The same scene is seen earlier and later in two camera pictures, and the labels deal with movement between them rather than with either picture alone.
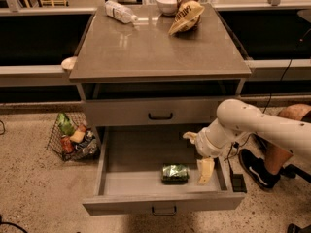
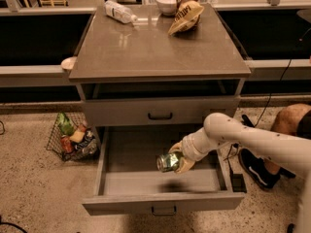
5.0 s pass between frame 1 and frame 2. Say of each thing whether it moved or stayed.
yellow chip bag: stayed
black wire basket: stayed
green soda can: moved
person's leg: stayed
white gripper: moved
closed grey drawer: stayed
